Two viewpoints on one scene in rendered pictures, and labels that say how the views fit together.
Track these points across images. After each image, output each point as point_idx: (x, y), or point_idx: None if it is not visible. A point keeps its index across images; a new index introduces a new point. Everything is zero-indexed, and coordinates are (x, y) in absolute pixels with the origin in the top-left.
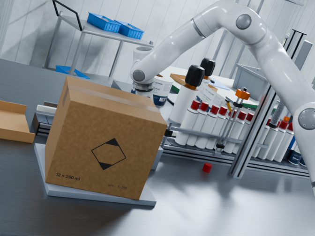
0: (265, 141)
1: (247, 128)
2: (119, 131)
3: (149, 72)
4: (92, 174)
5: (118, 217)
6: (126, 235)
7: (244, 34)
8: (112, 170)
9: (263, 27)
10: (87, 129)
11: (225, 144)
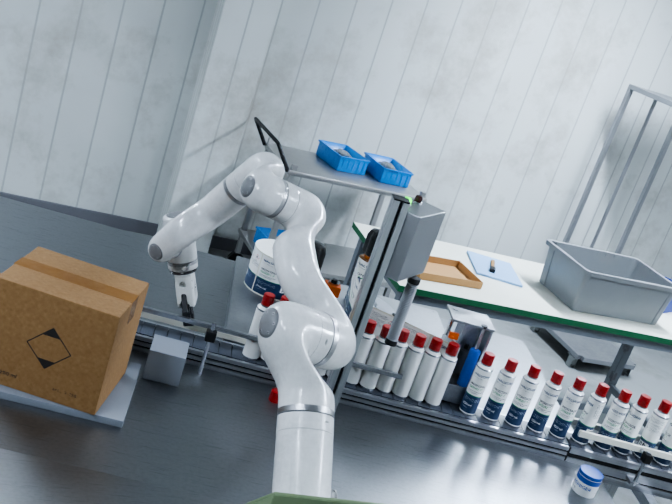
0: (402, 368)
1: (362, 343)
2: (59, 320)
3: (167, 247)
4: (31, 373)
5: (49, 429)
6: (37, 450)
7: (248, 203)
8: (55, 370)
9: (277, 195)
10: (20, 314)
11: None
